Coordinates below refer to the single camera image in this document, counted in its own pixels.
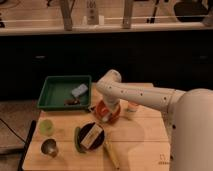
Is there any yellow banana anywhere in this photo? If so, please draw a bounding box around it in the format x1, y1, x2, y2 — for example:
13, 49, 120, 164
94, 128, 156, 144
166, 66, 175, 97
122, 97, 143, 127
104, 141, 120, 170

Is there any blue sponge block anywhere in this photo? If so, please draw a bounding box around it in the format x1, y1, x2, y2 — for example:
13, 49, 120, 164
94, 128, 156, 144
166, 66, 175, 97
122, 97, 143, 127
71, 84, 88, 98

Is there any black plate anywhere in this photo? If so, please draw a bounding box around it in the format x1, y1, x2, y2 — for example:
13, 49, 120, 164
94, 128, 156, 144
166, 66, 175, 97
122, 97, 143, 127
76, 121, 106, 151

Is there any green plastic tray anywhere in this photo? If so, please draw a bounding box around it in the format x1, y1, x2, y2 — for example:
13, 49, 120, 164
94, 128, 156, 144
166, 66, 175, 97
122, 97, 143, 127
37, 75, 92, 111

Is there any metal cup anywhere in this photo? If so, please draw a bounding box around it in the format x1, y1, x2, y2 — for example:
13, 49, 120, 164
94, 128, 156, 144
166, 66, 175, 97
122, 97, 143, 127
41, 139, 59, 157

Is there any green plastic cup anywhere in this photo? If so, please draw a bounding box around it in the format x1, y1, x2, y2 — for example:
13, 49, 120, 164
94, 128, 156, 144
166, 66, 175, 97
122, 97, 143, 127
39, 119, 54, 136

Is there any black cable left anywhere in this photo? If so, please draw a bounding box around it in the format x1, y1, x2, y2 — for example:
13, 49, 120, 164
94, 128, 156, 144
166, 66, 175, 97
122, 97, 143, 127
0, 118, 27, 144

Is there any brown object in tray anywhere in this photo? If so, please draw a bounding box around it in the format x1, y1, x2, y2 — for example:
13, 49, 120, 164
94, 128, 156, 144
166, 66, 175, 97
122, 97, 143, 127
64, 99, 80, 105

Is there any wooden block on plate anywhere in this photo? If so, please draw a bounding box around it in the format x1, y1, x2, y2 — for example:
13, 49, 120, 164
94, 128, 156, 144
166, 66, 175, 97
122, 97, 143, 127
79, 123, 104, 150

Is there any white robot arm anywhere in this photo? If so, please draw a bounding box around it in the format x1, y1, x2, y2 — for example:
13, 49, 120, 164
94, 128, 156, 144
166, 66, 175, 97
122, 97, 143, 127
96, 69, 213, 171

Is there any red bowl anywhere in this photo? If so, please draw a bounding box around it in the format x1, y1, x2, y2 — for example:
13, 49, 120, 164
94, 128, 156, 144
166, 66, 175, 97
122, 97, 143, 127
94, 101, 121, 124

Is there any light blue towel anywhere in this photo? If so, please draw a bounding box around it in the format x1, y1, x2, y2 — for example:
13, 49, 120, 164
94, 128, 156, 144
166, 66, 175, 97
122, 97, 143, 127
102, 113, 111, 122

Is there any orange lidded jar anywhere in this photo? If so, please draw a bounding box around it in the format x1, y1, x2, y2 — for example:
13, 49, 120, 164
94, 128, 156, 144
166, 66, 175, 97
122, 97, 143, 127
126, 102, 139, 117

